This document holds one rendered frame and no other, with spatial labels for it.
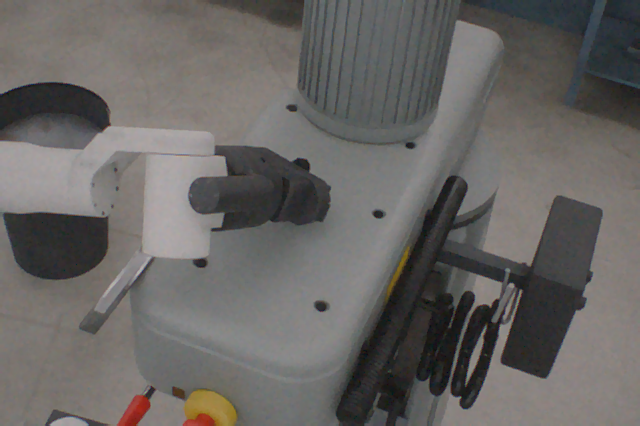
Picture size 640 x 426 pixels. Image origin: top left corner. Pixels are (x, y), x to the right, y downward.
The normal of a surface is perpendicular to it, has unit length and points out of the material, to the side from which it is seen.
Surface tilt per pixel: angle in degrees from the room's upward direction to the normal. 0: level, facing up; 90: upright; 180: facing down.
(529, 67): 0
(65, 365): 0
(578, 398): 0
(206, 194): 60
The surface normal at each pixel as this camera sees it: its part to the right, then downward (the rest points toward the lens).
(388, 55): 0.07, 0.67
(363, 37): -0.22, 0.63
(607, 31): 0.10, -0.74
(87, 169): -0.23, 0.07
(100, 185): 0.97, 0.07
